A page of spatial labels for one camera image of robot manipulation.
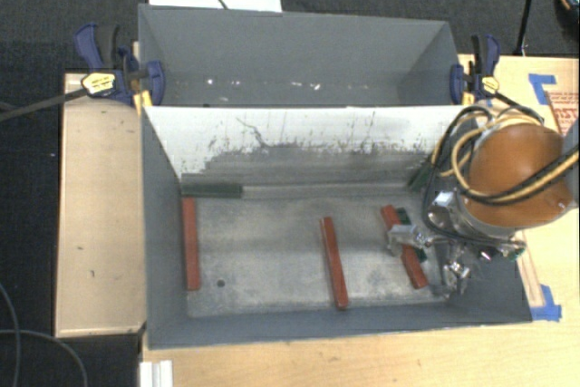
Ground red-brown flat block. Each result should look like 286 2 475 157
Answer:
380 204 430 291
181 198 202 292
319 216 351 311

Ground pale wood board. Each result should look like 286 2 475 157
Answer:
54 72 148 338

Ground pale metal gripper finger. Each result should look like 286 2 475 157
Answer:
440 261 472 298
386 224 430 257

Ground dark green flat block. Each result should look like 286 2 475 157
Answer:
180 181 244 199
393 206 430 262

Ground brown cardboard with red print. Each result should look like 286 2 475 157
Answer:
456 53 580 319

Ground grey metal bin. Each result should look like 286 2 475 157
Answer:
136 3 534 351

